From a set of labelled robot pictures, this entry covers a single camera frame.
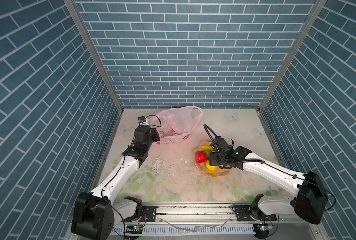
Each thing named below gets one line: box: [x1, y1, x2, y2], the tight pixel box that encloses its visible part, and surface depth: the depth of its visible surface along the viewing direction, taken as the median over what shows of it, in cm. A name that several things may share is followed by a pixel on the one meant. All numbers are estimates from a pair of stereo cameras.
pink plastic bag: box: [148, 106, 204, 145], surface depth 98 cm
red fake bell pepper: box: [194, 152, 208, 163], surface depth 85 cm
